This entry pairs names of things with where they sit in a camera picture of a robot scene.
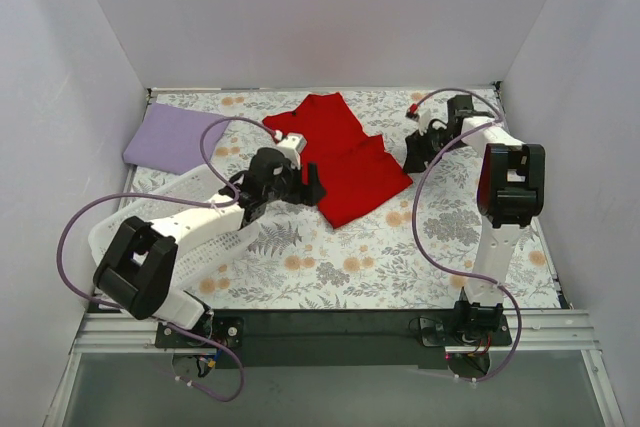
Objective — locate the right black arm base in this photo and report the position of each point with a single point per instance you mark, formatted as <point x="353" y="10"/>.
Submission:
<point x="465" y="332"/>

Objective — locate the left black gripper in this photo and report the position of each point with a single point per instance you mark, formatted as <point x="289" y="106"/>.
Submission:
<point x="304" y="186"/>

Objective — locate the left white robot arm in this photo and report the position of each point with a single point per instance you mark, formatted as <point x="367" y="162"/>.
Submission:
<point x="137" y="268"/>

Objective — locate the red t shirt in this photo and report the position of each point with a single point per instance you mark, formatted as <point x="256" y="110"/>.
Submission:
<point x="355" y="169"/>

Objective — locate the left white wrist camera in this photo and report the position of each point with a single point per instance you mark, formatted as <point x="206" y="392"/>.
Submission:
<point x="291" y="146"/>

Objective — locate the white plastic basket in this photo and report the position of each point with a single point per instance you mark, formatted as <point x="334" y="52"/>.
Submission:
<point x="193" y="263"/>

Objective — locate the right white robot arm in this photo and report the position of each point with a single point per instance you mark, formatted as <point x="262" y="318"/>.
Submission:
<point x="509" y="196"/>

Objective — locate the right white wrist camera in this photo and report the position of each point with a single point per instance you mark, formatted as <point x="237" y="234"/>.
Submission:
<point x="422" y="120"/>

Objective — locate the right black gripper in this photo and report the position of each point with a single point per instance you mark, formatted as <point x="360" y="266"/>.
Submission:
<point x="417" y="148"/>

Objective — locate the floral patterned table cloth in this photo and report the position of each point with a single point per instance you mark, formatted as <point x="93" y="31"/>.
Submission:
<point x="299" y="261"/>

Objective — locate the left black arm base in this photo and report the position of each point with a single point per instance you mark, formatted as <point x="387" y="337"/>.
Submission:
<point x="197" y="357"/>

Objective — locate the aluminium frame rail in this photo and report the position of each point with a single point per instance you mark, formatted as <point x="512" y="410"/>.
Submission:
<point x="323" y="368"/>

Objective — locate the folded lavender t shirt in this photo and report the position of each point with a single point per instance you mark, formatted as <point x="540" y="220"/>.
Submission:
<point x="168" y="139"/>

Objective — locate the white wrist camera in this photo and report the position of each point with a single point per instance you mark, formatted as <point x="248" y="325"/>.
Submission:
<point x="291" y="146"/>
<point x="422" y="120"/>

